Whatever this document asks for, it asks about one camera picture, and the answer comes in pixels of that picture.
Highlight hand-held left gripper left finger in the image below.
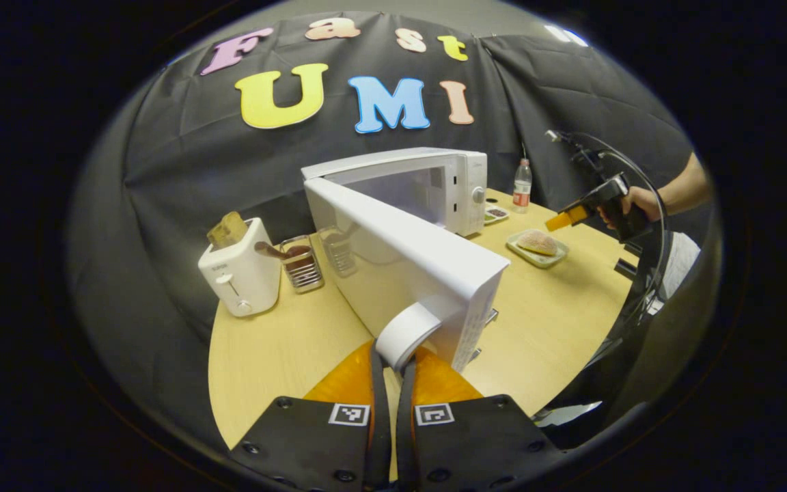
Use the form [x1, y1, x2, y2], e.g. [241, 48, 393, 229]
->
[230, 338, 393, 492]

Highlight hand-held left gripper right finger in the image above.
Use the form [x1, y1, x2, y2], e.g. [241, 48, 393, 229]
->
[397, 347, 565, 492]

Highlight round bread bun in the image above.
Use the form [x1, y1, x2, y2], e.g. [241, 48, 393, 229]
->
[516, 229, 560, 258]

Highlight white microwave oven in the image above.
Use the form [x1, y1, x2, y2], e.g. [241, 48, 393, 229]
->
[300, 147, 512, 373]

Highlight pale green square plate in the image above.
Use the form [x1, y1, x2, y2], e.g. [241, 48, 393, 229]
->
[506, 229, 570, 269]

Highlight red label plastic bottle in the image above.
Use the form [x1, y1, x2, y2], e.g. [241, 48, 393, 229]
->
[512, 159, 533, 215]

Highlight person's light clothing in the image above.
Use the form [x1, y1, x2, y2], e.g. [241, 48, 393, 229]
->
[660, 232, 702, 301]

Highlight small ceiling light panel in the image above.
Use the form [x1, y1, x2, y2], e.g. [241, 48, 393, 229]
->
[545, 24, 589, 47]

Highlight white toaster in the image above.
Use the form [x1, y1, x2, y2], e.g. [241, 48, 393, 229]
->
[197, 217, 282, 317]

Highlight brown toast slice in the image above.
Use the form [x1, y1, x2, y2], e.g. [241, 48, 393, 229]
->
[206, 210, 249, 249]

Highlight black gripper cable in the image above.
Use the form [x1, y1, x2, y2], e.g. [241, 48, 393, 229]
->
[547, 130, 673, 363]

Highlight metal wire cup holder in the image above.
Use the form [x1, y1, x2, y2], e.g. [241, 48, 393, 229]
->
[279, 236, 326, 295]

